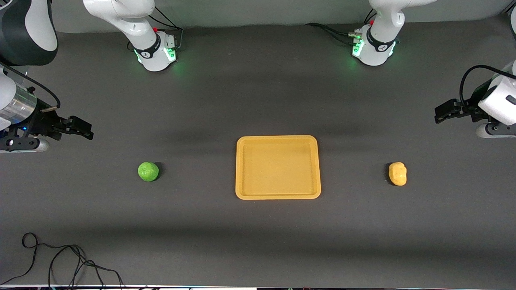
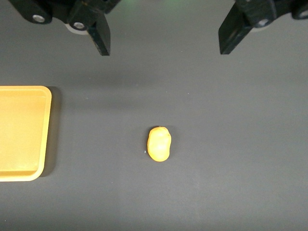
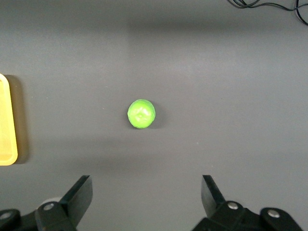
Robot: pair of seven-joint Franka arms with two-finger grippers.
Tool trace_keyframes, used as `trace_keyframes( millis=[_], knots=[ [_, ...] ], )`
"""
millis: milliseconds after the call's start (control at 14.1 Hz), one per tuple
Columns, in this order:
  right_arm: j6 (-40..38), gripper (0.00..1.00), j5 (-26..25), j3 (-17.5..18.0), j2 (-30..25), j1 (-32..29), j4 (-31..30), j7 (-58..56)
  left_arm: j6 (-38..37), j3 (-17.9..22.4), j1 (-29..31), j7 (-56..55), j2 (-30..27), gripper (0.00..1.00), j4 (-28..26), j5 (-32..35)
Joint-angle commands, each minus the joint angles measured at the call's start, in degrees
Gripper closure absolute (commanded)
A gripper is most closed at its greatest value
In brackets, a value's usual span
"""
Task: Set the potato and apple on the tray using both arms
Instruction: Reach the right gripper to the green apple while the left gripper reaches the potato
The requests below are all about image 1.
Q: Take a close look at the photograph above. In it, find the loose black cable on table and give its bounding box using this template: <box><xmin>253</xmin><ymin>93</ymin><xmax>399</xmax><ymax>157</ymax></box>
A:
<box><xmin>0</xmin><ymin>232</ymin><xmax>124</xmax><ymax>289</ymax></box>

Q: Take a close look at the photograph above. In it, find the black arm base cable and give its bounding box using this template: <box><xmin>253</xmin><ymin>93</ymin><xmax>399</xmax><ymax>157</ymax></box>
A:
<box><xmin>304</xmin><ymin>9</ymin><xmax>377</xmax><ymax>46</ymax></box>
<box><xmin>127</xmin><ymin>6</ymin><xmax>184</xmax><ymax>52</ymax></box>

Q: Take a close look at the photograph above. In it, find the yellow potato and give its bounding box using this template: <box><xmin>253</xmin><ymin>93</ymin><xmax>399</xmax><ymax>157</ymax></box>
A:
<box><xmin>388</xmin><ymin>162</ymin><xmax>408</xmax><ymax>187</ymax></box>

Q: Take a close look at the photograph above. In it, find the black left arm base cable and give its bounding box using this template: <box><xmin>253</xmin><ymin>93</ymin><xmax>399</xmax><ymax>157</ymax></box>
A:
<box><xmin>304</xmin><ymin>9</ymin><xmax>377</xmax><ymax>46</ymax></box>

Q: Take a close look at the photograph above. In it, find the green apple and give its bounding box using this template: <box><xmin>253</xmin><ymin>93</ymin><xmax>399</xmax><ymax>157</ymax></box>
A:
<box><xmin>138</xmin><ymin>162</ymin><xmax>160</xmax><ymax>182</ymax></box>

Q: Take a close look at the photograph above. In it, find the yellow rectangular plastic tray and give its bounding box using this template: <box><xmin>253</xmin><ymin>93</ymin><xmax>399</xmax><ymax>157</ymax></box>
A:
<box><xmin>235</xmin><ymin>135</ymin><xmax>322</xmax><ymax>200</ymax></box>

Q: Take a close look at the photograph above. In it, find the black right arm base cable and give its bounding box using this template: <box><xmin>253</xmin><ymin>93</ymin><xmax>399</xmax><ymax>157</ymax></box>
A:
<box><xmin>127</xmin><ymin>6</ymin><xmax>184</xmax><ymax>52</ymax></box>

